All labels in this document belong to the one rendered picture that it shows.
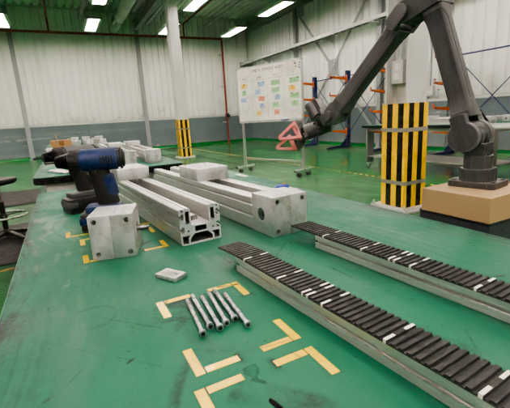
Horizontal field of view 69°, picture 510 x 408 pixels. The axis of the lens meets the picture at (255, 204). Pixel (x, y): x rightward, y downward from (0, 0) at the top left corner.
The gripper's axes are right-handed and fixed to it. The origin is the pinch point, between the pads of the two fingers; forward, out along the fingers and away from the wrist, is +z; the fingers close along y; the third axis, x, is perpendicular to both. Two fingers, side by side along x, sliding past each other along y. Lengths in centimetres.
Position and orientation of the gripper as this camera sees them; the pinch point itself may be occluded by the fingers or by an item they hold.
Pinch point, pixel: (279, 142)
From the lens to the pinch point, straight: 137.8
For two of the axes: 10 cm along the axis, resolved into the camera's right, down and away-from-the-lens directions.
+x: 3.8, 9.1, -1.8
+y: 0.2, -2.0, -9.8
